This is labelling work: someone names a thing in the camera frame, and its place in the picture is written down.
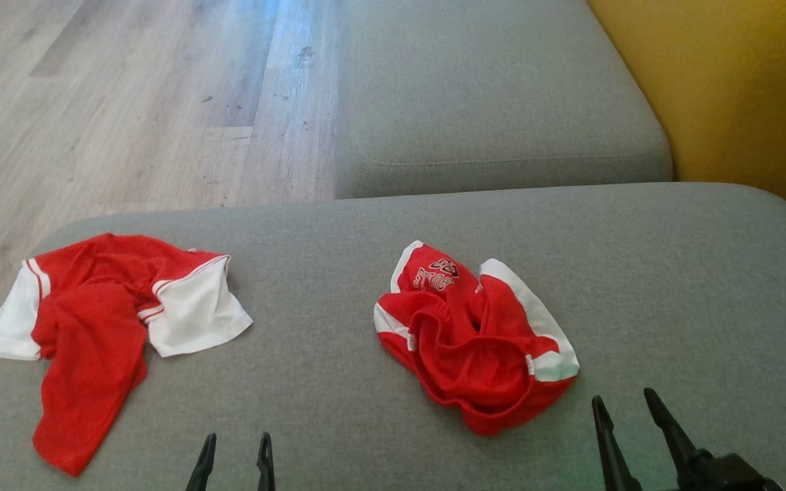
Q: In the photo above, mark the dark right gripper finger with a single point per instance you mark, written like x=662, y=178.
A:
x=610, y=453
x=673, y=429

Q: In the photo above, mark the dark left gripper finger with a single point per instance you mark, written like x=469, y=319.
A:
x=202, y=467
x=266, y=467

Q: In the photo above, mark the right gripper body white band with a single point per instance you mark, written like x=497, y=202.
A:
x=727, y=474

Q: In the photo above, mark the red white printed shorts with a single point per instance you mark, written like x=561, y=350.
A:
x=475, y=354

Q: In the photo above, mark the red white t-shirt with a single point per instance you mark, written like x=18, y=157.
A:
x=93, y=320

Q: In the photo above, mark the large grey sofa seat cushion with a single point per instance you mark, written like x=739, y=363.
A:
x=325, y=273

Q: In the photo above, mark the wide yellow sofa back cushion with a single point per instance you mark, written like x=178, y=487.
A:
x=741, y=88

